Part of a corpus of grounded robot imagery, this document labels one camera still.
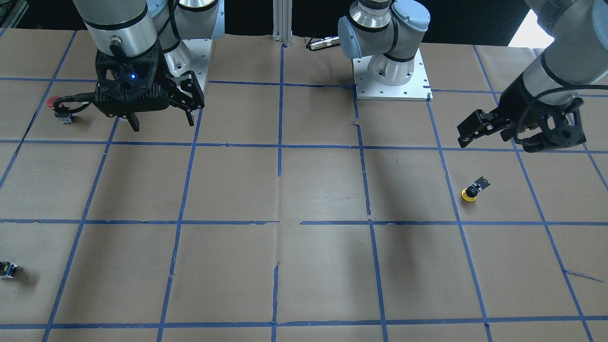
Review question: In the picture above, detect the yellow push button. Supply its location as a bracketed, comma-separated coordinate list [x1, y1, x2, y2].
[461, 177, 491, 203]

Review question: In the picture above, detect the aluminium frame post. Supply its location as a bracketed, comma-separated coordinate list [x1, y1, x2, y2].
[272, 0, 293, 45]

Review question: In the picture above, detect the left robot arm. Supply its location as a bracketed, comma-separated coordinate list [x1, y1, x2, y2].
[337, 0, 608, 153]

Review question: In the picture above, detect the red push button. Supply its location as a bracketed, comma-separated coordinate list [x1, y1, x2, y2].
[46, 96, 74, 124]

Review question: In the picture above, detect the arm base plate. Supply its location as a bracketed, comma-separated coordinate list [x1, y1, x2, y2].
[352, 50, 434, 101]
[164, 39, 214, 91]

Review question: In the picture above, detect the small black switch block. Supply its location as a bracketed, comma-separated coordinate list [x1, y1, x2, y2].
[0, 261, 19, 279]

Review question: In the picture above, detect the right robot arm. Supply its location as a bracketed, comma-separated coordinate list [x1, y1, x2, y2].
[65, 0, 225, 132]

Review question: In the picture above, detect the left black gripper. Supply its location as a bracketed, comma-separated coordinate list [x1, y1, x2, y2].
[457, 75, 587, 153]

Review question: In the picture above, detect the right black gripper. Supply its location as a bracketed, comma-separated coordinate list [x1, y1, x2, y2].
[94, 41, 206, 132]

